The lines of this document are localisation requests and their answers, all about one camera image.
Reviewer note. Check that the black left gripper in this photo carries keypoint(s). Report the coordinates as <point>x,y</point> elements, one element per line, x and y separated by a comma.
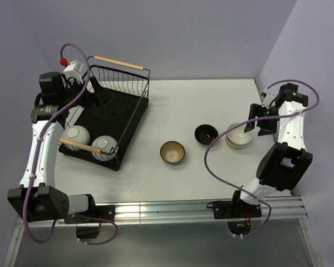
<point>102,95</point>

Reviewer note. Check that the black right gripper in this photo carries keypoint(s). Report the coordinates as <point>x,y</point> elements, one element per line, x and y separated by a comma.
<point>266,129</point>

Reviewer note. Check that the cream bowl brown base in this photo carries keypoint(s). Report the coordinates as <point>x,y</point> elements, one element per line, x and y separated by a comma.
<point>238,137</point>

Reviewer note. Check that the pale blue white bowl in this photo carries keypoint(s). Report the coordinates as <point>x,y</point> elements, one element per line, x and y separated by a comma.
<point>78,134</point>

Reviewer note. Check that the white ceramic bowl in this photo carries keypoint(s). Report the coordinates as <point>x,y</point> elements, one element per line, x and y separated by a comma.
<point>108,145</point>

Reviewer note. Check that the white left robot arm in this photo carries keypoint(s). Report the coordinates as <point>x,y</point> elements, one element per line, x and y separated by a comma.
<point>36,198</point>

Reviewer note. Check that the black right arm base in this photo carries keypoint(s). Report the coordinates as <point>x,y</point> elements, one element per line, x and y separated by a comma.
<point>236,210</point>

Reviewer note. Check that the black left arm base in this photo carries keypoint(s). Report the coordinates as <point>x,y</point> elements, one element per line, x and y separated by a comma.
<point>88,226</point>

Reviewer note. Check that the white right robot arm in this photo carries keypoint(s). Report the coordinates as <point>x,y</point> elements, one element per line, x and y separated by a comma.
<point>287,160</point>

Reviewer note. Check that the black plastic drip tray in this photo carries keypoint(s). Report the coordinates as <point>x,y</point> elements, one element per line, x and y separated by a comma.
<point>118,119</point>

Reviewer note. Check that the cream bowl bottom of stack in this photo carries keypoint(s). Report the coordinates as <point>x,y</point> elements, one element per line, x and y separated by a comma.
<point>235,147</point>

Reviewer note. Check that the beige bowl black inside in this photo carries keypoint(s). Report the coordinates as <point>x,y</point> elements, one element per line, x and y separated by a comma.
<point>205,134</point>

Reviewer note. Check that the tan bowl dark rim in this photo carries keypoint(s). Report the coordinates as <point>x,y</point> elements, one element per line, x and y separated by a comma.
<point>172,152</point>

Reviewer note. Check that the black wire dish rack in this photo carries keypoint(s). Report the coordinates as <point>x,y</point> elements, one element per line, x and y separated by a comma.
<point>122,91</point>

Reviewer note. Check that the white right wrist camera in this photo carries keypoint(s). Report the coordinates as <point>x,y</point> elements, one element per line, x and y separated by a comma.
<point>268,98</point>

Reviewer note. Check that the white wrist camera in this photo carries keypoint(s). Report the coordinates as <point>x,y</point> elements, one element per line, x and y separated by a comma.
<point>268,98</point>
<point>72,70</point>

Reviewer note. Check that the wooden rack handle far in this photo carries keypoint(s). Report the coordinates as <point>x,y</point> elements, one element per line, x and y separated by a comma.
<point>119,63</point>

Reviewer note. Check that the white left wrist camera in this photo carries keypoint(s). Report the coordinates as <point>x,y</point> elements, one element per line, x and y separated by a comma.
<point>72,70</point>

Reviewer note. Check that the aluminium mounting rail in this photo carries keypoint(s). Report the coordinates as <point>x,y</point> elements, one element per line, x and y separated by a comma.
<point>199,211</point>

